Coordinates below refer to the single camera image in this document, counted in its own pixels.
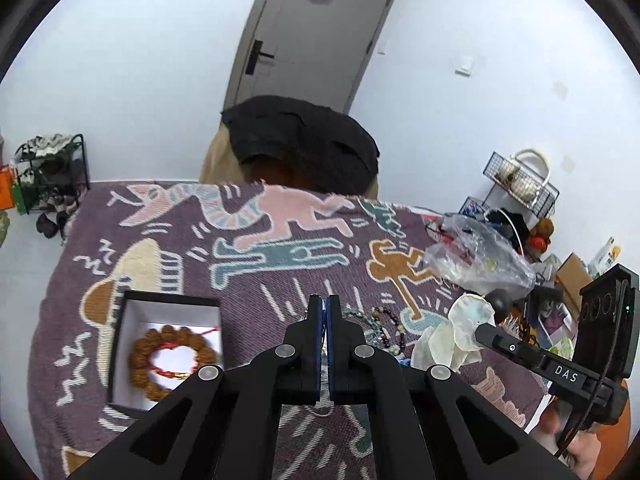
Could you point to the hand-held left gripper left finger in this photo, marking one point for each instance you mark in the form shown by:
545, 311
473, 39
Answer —
315, 345

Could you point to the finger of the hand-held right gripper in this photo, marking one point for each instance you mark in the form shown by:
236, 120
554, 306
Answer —
530, 355

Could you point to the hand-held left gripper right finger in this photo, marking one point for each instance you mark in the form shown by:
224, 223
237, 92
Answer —
333, 345

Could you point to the white shell ornament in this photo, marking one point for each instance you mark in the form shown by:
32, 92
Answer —
465, 325

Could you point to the black jewelry box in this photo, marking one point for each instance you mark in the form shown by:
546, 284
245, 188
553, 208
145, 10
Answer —
170, 310

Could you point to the person's right hand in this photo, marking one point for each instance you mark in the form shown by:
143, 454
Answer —
575, 447

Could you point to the brown cardboard box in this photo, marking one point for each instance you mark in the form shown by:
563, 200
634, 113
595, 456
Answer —
572, 272

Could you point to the printed purple blanket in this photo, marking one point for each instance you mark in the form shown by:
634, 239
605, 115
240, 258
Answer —
240, 310

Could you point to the orange plush toy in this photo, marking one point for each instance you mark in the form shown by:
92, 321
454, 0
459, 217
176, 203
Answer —
542, 235

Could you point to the clear plastic bag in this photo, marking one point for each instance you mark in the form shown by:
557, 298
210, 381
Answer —
480, 260

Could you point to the black bag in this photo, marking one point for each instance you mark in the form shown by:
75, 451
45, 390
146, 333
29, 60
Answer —
515, 225

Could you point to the cream headphones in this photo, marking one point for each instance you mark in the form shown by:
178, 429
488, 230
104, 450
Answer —
522, 182

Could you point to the tan chair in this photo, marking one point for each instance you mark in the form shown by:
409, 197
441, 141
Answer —
217, 160

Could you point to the black jacket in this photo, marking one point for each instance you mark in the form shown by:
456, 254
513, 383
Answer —
300, 135

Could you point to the black shoes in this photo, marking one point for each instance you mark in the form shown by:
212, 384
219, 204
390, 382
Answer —
47, 225

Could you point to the grey door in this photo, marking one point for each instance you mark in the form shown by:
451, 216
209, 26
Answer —
310, 50

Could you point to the black shoe rack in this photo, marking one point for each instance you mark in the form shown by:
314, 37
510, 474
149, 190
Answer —
50, 170

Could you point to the orange bag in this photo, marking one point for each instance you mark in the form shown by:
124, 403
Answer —
6, 190

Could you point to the white light switch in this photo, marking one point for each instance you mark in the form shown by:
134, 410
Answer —
464, 65

